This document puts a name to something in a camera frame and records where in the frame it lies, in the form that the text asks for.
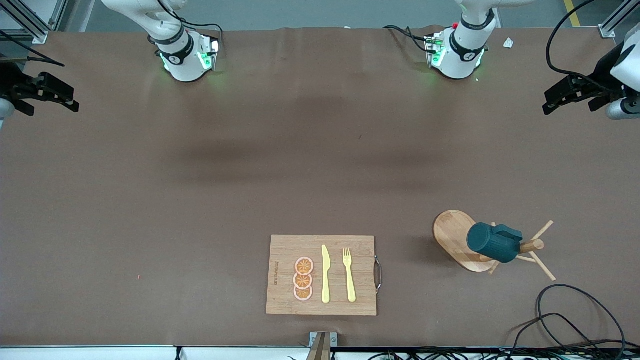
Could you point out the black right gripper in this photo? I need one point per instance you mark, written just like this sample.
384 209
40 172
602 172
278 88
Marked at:
11 80

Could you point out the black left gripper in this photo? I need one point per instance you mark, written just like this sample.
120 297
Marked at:
603 71

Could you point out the teal cup yellow inside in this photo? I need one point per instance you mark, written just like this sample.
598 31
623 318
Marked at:
490 242

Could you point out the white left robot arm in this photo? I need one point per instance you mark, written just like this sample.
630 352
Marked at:
462 55

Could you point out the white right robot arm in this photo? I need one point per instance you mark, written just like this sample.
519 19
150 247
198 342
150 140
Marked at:
185 65

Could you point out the white paper scrap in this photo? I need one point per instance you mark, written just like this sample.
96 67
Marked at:
508 43

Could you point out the wooden mug tree stand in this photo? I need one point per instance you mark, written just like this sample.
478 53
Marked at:
457 235

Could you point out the brown table cover sheet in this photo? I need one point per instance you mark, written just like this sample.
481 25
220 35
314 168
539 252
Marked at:
200 200

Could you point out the yellow plastic fork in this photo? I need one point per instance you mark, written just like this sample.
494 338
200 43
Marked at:
351 287

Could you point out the orange slice toy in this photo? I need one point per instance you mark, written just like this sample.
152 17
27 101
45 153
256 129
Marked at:
302 294
302 281
304 265

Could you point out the yellow plastic knife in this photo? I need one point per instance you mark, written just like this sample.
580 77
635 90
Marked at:
326 280

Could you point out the bamboo cutting board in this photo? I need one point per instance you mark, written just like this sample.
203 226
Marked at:
285 300

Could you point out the aluminium frame profile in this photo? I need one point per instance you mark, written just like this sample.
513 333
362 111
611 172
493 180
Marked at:
612 25
35 27

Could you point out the aluminium camera post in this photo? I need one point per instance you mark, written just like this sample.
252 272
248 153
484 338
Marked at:
320 347

